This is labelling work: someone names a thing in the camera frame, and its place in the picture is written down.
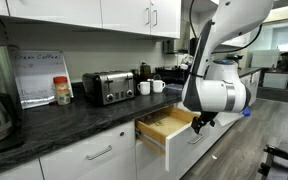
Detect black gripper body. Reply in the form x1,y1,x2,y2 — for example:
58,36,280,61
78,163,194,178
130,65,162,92
191,112,217,134

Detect white wooden drawer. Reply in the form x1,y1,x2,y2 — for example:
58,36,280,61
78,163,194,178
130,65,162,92
135,106,210,172

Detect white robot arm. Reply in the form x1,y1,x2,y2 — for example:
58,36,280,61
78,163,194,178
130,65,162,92
182,0,274,132

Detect white lower cabinet drawer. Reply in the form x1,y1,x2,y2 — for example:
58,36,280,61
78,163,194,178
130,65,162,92
40,121,136,180

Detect white mug right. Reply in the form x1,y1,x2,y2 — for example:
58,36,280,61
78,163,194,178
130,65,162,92
153,80,165,93

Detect white mug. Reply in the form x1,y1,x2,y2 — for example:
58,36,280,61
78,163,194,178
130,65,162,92
153,80,165,93
137,81,150,95

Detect white mug left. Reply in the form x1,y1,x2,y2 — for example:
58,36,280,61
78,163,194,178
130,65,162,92
137,81,150,95

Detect silver toaster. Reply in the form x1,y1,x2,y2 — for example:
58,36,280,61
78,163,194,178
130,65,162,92
82,71,135,106

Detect white upper cabinets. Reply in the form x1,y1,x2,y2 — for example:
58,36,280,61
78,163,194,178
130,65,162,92
0,0,181,38

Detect orange lid jar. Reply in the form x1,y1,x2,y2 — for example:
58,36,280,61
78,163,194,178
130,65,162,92
53,76,71,105

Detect whiteboard sign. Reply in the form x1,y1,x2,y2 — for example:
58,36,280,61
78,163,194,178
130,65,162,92
12,50,74,109

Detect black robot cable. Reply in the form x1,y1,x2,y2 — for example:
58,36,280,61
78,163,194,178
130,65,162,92
211,23,264,55

